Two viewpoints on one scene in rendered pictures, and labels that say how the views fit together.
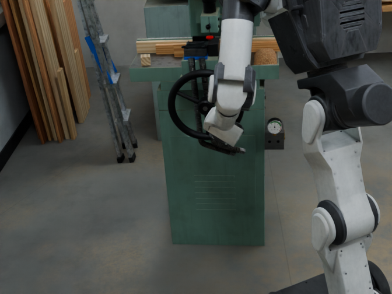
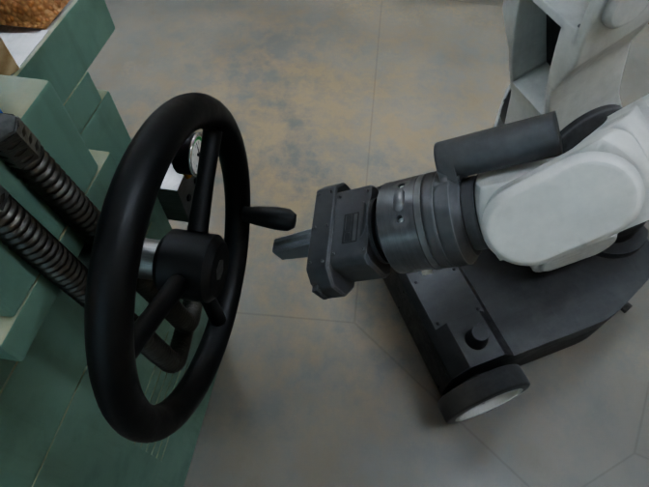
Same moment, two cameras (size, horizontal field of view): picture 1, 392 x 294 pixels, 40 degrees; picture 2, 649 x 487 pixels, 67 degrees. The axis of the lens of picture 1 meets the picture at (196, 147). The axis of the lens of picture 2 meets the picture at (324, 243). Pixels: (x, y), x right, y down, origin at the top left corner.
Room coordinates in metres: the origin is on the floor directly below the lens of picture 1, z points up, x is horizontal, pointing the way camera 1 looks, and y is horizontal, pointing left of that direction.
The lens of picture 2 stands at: (1.75, 0.17, 1.17)
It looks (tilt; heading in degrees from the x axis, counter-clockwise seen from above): 57 degrees down; 272
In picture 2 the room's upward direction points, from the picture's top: straight up
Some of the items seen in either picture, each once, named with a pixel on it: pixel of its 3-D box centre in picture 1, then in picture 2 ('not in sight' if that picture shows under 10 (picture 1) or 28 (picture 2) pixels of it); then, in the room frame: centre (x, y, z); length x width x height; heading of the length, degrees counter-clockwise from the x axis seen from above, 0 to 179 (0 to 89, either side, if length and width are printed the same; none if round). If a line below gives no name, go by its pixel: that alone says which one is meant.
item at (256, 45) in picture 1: (226, 47); not in sight; (2.20, -0.15, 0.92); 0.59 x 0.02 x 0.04; 82
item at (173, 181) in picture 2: (274, 135); (156, 182); (2.03, -0.33, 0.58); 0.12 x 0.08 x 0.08; 172
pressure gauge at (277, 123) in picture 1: (274, 127); (188, 157); (1.96, -0.32, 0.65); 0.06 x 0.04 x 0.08; 82
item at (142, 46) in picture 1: (206, 45); not in sight; (2.23, -0.07, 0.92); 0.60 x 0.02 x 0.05; 82
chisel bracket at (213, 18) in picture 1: (211, 21); not in sight; (2.22, -0.10, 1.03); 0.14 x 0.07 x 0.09; 172
